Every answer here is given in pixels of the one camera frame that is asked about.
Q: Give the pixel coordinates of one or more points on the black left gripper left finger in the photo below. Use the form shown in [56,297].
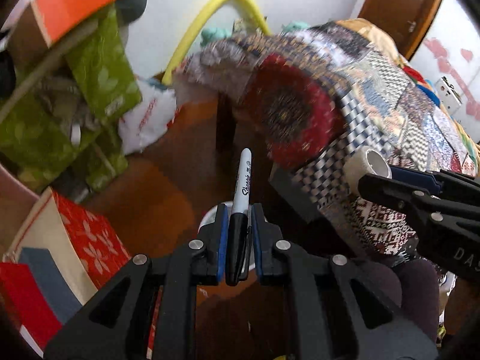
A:
[148,306]

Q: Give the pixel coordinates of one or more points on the black Sharpie marker pen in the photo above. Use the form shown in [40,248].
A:
[238,242]

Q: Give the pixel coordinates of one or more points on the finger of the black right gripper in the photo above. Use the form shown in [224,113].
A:
[431,178]
[446,221]

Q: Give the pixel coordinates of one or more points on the green floral gift bag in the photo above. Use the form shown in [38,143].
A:
[63,112]

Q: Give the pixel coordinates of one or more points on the white sliding wardrobe with hearts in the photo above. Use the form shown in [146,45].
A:
[450,48]

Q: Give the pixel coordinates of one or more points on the patchwork patterned bed quilt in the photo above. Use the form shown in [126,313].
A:
[317,95]

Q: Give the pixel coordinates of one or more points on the beige tape roll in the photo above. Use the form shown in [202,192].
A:
[365,161]

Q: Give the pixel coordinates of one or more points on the orange cardboard box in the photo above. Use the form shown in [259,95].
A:
[45,22]

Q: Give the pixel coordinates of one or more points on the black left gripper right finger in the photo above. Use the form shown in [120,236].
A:
[336,311]

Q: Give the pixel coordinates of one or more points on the white electronic box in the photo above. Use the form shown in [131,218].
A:
[448,95]

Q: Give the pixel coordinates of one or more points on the white plastic bag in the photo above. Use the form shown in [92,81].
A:
[145,124]

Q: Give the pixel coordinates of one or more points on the colourful orange blanket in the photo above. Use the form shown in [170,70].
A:
[387,47]

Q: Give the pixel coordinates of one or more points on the brown wooden door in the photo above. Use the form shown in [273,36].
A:
[406,21]

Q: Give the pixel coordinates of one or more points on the red floral box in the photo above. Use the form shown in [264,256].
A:
[60,257]

